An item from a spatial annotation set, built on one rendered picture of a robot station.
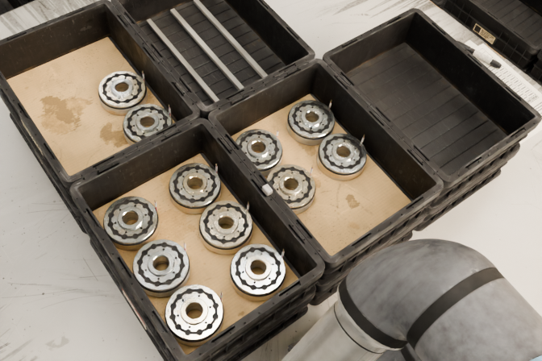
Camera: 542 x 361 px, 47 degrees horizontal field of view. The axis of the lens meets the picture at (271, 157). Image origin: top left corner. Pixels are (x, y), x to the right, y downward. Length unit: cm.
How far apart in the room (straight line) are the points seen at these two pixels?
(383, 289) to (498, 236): 89
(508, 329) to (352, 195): 74
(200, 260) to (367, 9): 97
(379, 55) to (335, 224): 49
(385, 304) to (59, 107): 96
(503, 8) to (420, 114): 114
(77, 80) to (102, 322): 54
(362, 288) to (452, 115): 88
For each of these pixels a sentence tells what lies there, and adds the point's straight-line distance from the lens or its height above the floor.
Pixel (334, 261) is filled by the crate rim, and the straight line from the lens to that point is 111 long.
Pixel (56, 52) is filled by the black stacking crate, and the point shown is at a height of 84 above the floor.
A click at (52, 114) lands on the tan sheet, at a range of 142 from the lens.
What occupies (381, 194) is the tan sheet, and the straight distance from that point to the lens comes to 131.
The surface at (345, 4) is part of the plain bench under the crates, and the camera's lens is 185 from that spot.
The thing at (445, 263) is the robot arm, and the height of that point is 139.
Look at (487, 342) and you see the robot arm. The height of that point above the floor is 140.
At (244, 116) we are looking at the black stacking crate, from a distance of 132.
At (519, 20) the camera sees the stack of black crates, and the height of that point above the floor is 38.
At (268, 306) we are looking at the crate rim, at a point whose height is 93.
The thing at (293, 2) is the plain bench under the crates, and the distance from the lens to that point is 183.
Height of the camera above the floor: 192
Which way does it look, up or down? 56 degrees down
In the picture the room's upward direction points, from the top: 8 degrees clockwise
